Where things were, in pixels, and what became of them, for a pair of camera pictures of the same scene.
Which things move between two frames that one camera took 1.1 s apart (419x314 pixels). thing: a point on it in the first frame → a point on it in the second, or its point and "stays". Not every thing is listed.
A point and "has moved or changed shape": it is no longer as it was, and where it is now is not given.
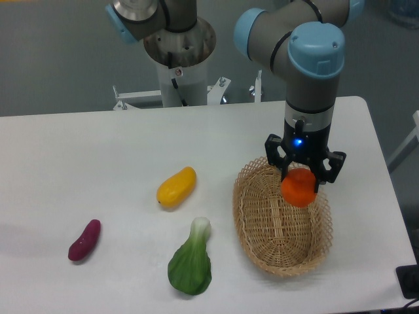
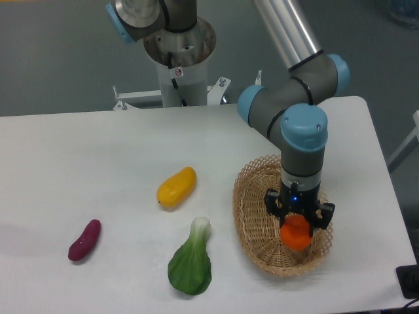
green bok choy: [189, 269] stays
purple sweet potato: [81, 249] stays
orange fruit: [298, 188] has moved or changed shape
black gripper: [303, 143] → [292, 199]
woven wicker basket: [277, 237] stays
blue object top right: [406, 11] stays
